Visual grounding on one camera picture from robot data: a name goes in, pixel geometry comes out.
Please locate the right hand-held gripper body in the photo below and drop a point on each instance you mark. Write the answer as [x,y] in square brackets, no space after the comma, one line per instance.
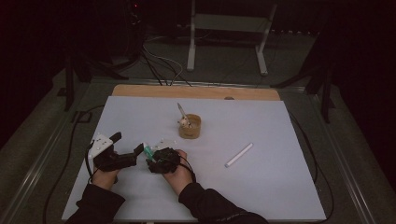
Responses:
[165,161]

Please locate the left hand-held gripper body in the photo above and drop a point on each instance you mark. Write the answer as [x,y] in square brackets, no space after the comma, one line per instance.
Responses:
[109,160]

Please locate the green glue stick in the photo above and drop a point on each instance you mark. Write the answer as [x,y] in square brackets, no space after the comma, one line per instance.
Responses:
[148,151]

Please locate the brown bear pen holder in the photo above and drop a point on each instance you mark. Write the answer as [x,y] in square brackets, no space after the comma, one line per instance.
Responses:
[190,132]

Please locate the clear pen with pink end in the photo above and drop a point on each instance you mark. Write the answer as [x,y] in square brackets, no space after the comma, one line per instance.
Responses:
[181,110]

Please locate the white capped pen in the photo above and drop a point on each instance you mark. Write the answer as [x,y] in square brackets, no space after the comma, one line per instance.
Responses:
[239,155]

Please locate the person's left hand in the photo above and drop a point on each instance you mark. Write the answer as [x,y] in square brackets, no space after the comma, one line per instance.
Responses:
[105,179]

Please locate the person's right hand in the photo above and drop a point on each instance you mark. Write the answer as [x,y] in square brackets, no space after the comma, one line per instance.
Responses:
[180,179]

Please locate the black tripod stand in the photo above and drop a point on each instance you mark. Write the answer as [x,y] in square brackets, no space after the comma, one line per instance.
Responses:
[70,84]
[323,87]

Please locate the wooden table board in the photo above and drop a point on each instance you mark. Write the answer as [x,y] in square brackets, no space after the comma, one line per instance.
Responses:
[193,91]

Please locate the white table sheet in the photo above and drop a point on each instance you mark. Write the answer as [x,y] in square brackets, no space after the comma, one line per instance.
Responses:
[249,193]

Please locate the dark equipment with red light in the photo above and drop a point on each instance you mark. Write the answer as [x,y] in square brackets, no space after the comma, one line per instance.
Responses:
[134,28]

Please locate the white metal stand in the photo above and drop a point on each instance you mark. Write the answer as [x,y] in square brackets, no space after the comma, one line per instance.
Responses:
[191,46]

